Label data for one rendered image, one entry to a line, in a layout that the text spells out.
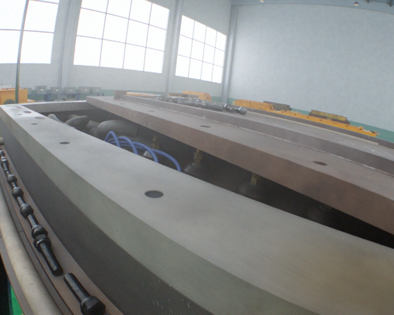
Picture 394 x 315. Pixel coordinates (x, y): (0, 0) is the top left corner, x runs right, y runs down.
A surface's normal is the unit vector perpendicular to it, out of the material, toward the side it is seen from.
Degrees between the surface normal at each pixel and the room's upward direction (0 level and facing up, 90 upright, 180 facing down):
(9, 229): 0
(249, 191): 52
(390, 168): 90
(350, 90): 90
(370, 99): 90
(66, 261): 0
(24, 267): 0
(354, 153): 90
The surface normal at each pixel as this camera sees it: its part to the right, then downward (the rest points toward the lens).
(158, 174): 0.11, -0.96
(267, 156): -0.80, 0.08
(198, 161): -0.27, 0.24
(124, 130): -0.02, 0.33
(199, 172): 0.11, -0.38
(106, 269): -0.62, 0.15
